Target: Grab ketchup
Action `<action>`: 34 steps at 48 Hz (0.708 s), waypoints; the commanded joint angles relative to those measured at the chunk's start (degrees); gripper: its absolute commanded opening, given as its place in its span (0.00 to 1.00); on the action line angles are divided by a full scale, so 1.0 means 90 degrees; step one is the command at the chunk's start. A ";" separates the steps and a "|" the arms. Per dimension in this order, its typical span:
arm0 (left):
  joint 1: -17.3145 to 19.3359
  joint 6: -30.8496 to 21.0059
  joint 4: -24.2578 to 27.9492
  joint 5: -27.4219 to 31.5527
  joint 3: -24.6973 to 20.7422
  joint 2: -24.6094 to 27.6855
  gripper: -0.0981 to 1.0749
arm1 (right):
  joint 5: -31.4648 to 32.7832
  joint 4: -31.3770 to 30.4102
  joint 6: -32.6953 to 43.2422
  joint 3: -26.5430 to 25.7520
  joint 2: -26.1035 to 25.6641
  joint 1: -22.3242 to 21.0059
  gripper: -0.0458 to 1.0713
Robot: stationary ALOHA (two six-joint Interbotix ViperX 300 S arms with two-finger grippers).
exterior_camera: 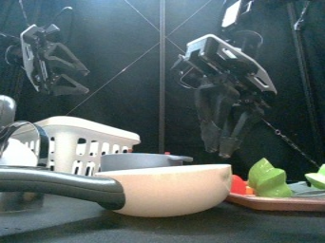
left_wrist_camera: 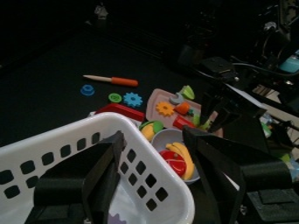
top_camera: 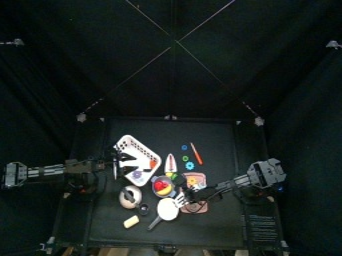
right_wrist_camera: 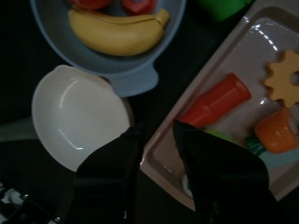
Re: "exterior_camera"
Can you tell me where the vertical metal frame pole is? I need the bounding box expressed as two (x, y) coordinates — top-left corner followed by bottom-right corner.
(158, 0), (167, 155)

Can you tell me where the red toy food piece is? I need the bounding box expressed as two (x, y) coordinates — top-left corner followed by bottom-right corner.
(230, 174), (250, 196)

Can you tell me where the white plastic slotted basket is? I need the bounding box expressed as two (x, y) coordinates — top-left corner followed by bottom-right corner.
(10, 115), (142, 177)

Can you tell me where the grey toy pot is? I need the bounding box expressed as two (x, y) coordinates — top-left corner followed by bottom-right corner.
(99, 152), (194, 173)

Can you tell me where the white kettle with black handle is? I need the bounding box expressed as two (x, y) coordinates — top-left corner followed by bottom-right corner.
(0, 94), (52, 213)

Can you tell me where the dark side frame pole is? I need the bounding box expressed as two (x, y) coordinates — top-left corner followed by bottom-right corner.
(286, 0), (325, 156)

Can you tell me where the grey flat toy item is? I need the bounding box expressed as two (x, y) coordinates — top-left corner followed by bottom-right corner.
(286, 180), (325, 199)

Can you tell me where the thin diagonal bracing cord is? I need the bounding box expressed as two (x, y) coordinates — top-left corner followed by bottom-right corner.
(64, 0), (214, 118)
(123, 0), (187, 54)

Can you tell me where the green toy pepper piece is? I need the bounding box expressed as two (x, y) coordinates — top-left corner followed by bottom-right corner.
(303, 163), (325, 191)
(246, 157), (294, 198)

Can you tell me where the cream pan with black handle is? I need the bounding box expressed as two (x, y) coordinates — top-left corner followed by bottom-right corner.
(0, 163), (235, 218)

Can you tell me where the thin black beaded cable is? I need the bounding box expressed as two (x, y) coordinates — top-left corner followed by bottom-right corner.
(261, 117), (321, 168)

